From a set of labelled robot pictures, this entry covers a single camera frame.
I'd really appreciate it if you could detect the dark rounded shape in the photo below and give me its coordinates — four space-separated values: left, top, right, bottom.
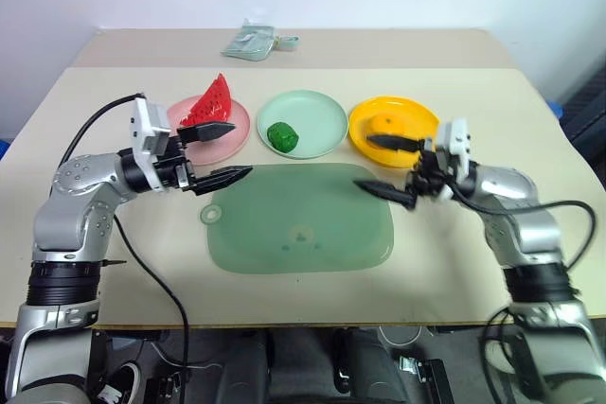
220 328 287 404
330 327 414 404

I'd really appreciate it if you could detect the green vegetable toy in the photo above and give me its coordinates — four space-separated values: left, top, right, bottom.
266 121 300 154

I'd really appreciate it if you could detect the black ribbed box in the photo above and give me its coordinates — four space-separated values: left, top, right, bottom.
561 61 606 161

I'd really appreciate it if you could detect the pink plate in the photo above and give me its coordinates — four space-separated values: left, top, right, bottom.
166 95 251 167

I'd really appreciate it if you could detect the light green plate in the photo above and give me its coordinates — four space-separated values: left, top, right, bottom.
256 89 349 160

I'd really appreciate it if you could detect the red watermelon slice toy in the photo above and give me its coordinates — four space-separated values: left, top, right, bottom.
179 72 234 129

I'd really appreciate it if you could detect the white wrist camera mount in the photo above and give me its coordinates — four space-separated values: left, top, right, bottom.
129 96 172 193
434 116 473 201

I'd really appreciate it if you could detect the yellow plate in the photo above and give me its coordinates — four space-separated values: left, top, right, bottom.
348 95 441 169

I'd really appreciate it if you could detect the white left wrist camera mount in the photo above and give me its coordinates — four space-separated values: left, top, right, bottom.
129 96 172 193

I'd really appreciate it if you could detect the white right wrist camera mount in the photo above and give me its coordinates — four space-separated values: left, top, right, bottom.
434 116 473 201

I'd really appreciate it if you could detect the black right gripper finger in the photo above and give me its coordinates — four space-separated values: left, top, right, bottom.
365 133 423 154
352 179 419 210

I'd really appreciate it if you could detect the orange fruit toy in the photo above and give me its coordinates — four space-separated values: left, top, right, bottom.
367 113 409 138

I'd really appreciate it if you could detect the black metal bracket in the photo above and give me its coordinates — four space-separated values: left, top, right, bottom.
397 355 456 404

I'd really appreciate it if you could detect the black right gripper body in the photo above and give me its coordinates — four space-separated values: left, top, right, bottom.
404 137 458 199

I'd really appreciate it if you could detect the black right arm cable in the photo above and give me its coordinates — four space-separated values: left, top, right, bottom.
451 187 597 404

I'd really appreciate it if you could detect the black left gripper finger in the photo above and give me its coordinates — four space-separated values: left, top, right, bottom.
179 121 237 145
192 165 254 197

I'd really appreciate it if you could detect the green silicone mat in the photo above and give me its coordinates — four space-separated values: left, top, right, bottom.
198 162 396 273

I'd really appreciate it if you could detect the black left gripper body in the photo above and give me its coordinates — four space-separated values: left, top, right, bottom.
153 134 199 196

